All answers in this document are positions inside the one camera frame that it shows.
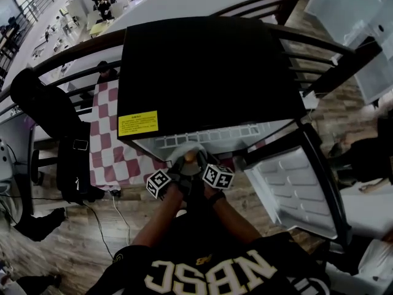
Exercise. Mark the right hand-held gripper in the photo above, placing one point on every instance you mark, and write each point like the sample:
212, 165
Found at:
219, 177

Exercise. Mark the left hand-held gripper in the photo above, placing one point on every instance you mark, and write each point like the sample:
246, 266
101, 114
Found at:
158, 183

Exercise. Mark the brown egg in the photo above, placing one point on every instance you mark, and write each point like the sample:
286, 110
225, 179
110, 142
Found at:
189, 156

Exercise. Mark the white plate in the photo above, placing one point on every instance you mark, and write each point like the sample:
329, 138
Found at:
184, 147

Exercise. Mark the black mini fridge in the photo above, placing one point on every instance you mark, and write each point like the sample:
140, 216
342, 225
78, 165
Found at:
199, 72

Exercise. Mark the person's right forearm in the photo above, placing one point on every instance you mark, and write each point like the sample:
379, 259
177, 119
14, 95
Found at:
236, 223

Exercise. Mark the person's left forearm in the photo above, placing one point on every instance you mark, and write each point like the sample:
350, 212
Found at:
156, 220

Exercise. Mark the person's right hand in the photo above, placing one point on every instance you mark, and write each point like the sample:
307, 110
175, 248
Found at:
212, 190

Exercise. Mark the black wristband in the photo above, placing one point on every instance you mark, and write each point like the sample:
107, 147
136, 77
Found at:
218, 198

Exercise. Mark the red white checkered tablecloth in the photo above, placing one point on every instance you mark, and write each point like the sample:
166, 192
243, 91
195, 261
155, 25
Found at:
104, 158

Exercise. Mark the black backpack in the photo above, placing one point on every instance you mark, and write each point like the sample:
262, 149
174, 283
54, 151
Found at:
70, 171

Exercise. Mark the black lettered jersey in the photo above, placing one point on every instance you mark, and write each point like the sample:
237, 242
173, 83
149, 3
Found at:
208, 275

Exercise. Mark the black mesh office chair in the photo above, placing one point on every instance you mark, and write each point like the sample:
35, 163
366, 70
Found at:
40, 97

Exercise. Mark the black curved railing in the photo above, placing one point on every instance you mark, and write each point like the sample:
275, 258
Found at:
337, 69

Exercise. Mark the grey desk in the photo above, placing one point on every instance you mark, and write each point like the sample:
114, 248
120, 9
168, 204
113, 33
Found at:
18, 134

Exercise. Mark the white table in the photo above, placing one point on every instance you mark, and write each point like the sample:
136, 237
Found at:
365, 207

